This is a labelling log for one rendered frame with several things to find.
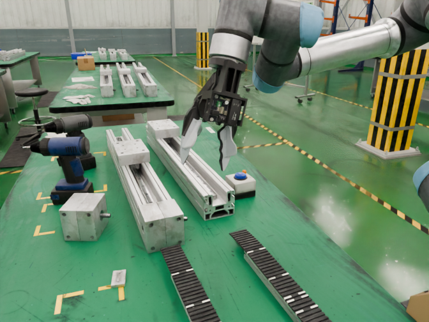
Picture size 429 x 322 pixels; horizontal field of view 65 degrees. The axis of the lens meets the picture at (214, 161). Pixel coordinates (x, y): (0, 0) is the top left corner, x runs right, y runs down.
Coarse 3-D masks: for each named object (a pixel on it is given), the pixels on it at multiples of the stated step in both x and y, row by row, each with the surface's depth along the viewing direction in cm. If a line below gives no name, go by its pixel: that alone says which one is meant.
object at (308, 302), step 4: (304, 300) 68; (308, 300) 68; (292, 304) 67; (296, 304) 67; (300, 304) 67; (304, 304) 67; (308, 304) 67; (312, 304) 67; (292, 308) 66; (296, 308) 66; (300, 308) 66; (304, 308) 66
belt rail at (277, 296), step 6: (246, 258) 84; (252, 264) 81; (258, 270) 80; (264, 276) 76; (264, 282) 77; (270, 288) 75; (276, 294) 73; (282, 300) 71; (282, 306) 71; (288, 306) 68; (288, 312) 69; (294, 318) 67
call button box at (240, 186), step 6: (234, 174) 119; (246, 174) 119; (228, 180) 116; (234, 180) 114; (240, 180) 114; (246, 180) 114; (252, 180) 114; (234, 186) 112; (240, 186) 112; (246, 186) 113; (252, 186) 114; (240, 192) 113; (246, 192) 115; (252, 192) 115; (240, 198) 114
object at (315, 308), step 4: (308, 308) 66; (312, 308) 66; (316, 308) 66; (296, 312) 65; (300, 312) 65; (304, 312) 65; (308, 312) 65; (312, 312) 65; (316, 312) 65; (300, 316) 64; (304, 316) 64; (308, 316) 64
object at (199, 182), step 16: (160, 144) 142; (176, 144) 146; (176, 160) 124; (192, 160) 128; (176, 176) 125; (192, 176) 111; (208, 176) 114; (192, 192) 109; (208, 192) 100; (224, 192) 103; (208, 208) 101; (224, 208) 103
